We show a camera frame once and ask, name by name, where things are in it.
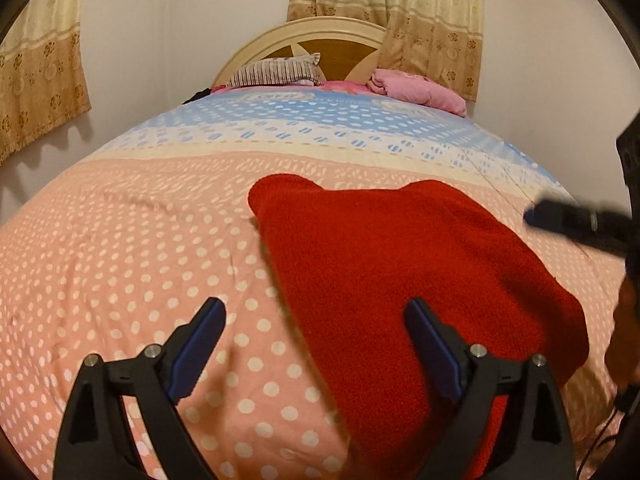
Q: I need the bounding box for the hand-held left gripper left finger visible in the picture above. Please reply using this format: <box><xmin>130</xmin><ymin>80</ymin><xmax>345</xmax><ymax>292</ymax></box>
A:
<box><xmin>52</xmin><ymin>296</ymin><xmax>227</xmax><ymax>480</ymax></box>

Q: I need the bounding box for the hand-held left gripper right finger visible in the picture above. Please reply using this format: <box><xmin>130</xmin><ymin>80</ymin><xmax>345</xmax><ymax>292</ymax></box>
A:
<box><xmin>404</xmin><ymin>297</ymin><xmax>578</xmax><ymax>480</ymax></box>

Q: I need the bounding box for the red knitted sweater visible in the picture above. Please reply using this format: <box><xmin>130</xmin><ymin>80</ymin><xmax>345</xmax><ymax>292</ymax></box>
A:
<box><xmin>248</xmin><ymin>174</ymin><xmax>590</xmax><ymax>480</ymax></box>

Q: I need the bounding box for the striped pillow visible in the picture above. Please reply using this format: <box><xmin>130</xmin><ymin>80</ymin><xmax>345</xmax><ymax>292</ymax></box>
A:
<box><xmin>227</xmin><ymin>52</ymin><xmax>325</xmax><ymax>88</ymax></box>

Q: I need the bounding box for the person's right forearm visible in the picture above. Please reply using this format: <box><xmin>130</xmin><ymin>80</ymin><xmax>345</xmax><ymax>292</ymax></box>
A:
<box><xmin>604</xmin><ymin>277</ymin><xmax>640</xmax><ymax>391</ymax></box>

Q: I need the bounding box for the cream wooden headboard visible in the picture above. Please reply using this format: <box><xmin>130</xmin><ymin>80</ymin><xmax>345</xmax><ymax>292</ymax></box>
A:
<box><xmin>212</xmin><ymin>16</ymin><xmax>388</xmax><ymax>88</ymax></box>

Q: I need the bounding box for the pink pillow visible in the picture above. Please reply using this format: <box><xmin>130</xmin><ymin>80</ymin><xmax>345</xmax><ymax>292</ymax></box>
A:
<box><xmin>367</xmin><ymin>69</ymin><xmax>467</xmax><ymax>117</ymax></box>

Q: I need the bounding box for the polka dot bedsheet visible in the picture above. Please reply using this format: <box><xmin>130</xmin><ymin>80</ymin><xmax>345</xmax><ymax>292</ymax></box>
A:
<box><xmin>0</xmin><ymin>80</ymin><xmax>631</xmax><ymax>480</ymax></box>

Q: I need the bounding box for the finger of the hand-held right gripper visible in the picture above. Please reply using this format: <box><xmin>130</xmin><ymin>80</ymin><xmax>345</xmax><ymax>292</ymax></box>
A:
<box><xmin>522</xmin><ymin>199</ymin><xmax>631</xmax><ymax>251</ymax></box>

